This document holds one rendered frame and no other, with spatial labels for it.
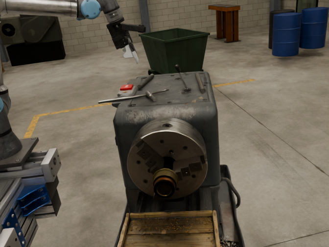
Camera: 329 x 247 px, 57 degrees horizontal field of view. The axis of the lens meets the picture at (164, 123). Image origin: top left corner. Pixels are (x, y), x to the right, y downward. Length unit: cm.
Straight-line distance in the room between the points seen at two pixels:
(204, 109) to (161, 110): 18
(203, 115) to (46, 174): 69
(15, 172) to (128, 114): 51
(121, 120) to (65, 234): 158
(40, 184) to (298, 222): 191
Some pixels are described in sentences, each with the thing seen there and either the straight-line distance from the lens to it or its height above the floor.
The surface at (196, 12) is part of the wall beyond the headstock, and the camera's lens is 1160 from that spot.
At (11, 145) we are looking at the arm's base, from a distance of 137.
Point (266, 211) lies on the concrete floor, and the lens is 267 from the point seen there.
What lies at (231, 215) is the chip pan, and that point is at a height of 54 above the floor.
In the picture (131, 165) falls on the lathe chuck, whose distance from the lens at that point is 122.
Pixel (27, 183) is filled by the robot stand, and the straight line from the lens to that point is 141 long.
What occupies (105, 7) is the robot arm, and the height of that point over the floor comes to 166.
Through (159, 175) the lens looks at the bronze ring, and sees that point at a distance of 108.
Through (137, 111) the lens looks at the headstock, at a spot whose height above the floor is 125.
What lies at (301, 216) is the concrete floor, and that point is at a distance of 268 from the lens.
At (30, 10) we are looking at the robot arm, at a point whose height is 169.
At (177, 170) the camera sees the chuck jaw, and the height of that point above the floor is 111.
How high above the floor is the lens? 172
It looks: 24 degrees down
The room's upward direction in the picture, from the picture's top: 6 degrees counter-clockwise
